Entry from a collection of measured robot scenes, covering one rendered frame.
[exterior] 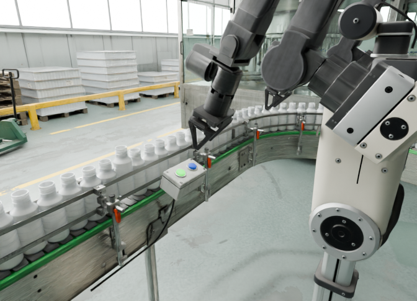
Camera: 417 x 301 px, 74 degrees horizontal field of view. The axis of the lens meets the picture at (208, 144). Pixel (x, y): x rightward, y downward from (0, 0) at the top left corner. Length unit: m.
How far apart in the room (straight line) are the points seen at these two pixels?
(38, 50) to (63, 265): 7.78
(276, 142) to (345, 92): 1.27
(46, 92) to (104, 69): 1.50
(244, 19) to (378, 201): 0.48
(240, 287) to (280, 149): 0.94
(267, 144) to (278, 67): 1.22
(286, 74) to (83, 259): 0.74
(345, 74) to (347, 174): 0.27
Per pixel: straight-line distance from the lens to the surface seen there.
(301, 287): 2.13
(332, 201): 0.75
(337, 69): 0.50
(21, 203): 0.81
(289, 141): 1.78
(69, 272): 0.92
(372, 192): 0.71
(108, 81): 7.31
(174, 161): 1.09
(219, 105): 0.60
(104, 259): 0.98
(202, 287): 2.04
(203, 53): 0.62
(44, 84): 6.59
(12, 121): 5.20
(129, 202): 0.99
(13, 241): 0.82
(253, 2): 0.56
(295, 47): 0.50
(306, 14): 0.52
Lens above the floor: 1.50
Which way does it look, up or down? 20 degrees down
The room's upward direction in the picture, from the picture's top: straight up
